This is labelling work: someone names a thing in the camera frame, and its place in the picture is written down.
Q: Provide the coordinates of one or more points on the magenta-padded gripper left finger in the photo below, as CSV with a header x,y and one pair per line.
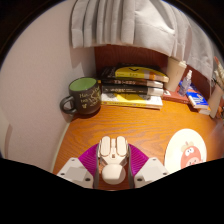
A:
x,y
75,170

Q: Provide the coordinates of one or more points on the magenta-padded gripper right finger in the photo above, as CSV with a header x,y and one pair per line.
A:
x,y
151,170

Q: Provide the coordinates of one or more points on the white computer mouse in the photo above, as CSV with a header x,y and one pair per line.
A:
x,y
113,156

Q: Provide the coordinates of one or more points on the white pink cartoon mouse pad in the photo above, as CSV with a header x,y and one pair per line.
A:
x,y
178,146

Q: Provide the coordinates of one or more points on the dark mug with green inside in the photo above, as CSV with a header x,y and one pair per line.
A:
x,y
85,98

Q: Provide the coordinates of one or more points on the white and yellow book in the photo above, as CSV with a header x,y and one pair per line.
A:
x,y
130,100

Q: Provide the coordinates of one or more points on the red book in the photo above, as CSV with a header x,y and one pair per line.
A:
x,y
175,97

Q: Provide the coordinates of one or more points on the blue book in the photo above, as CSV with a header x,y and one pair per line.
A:
x,y
199,100

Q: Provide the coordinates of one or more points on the clear spray bottle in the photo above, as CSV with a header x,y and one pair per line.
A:
x,y
184,86

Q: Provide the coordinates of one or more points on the dark brown book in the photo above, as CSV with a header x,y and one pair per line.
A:
x,y
130,82

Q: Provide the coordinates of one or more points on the cream ceramic jug vase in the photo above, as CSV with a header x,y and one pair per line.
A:
x,y
216,100

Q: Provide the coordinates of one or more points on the yellow and black book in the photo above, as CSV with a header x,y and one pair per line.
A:
x,y
136,72

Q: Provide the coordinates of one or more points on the white pleated curtain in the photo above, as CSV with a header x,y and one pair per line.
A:
x,y
146,23

